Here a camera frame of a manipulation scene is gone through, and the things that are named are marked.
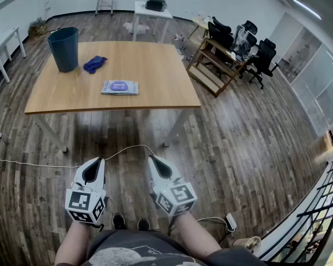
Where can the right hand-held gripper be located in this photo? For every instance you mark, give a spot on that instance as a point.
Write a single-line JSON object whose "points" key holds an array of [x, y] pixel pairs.
{"points": [[177, 195]]}

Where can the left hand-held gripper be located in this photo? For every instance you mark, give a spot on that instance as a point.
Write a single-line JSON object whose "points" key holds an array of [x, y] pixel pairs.
{"points": [[81, 201]]}

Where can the purple label wet wipe pack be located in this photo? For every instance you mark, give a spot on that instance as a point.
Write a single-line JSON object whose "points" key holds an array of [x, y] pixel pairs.
{"points": [[120, 87]]}

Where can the person's left forearm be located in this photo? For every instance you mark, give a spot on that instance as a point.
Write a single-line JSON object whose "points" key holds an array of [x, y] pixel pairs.
{"points": [[70, 242]]}

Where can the person's right forearm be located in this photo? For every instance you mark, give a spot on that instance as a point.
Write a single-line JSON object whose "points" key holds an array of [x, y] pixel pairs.
{"points": [[197, 237]]}

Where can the person's left black shoe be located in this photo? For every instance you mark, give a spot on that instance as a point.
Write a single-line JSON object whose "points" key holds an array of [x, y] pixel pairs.
{"points": [[119, 221]]}

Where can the person's black shoe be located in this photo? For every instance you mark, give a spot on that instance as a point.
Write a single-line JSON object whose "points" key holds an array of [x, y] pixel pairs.
{"points": [[119, 221], [143, 224]]}

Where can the person's right black shoe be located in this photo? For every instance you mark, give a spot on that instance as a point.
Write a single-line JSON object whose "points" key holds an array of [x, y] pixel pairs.
{"points": [[143, 224]]}

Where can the person's dark printed t-shirt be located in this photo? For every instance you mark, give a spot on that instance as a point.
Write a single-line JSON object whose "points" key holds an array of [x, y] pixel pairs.
{"points": [[138, 251]]}

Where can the white power adapter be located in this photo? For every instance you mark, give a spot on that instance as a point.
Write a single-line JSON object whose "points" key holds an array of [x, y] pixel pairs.
{"points": [[231, 221]]}

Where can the wooden table with white legs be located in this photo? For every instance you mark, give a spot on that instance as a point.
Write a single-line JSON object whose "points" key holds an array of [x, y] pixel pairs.
{"points": [[155, 71]]}

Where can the blue cloth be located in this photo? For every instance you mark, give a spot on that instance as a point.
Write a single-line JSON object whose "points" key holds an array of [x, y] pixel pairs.
{"points": [[93, 64]]}

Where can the wooden shelf rack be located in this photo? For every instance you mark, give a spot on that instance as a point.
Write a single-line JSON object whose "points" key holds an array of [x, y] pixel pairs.
{"points": [[213, 65]]}

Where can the dark teal waste bin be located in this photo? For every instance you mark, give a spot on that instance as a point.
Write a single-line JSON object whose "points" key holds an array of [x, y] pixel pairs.
{"points": [[64, 50]]}

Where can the black office chair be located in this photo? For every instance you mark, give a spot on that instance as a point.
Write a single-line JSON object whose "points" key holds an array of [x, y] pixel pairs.
{"points": [[251, 30], [263, 57], [220, 25], [220, 37]]}

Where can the small light wooden table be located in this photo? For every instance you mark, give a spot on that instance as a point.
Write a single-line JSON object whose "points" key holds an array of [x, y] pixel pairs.
{"points": [[199, 23]]}

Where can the plastic-wrapped chair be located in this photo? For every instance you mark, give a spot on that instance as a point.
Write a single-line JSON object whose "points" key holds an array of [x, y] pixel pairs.
{"points": [[241, 40]]}

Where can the pile of debris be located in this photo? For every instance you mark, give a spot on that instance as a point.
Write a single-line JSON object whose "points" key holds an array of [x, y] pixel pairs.
{"points": [[37, 26]]}

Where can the small white table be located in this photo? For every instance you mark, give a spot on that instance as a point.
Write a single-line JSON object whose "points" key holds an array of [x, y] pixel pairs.
{"points": [[152, 12]]}

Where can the long white desk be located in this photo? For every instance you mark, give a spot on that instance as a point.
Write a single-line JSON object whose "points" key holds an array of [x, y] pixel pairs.
{"points": [[1, 41]]}

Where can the black metal railing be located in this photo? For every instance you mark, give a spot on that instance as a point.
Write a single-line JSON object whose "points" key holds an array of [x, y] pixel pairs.
{"points": [[322, 204]]}

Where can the black bag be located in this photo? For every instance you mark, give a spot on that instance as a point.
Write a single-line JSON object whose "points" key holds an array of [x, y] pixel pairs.
{"points": [[155, 4]]}

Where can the ceiling strip light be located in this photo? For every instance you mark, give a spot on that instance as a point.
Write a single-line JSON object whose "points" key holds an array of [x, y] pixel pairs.
{"points": [[306, 8]]}

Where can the glass partition wall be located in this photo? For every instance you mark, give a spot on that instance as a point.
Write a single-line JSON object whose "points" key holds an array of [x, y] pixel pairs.
{"points": [[313, 71]]}

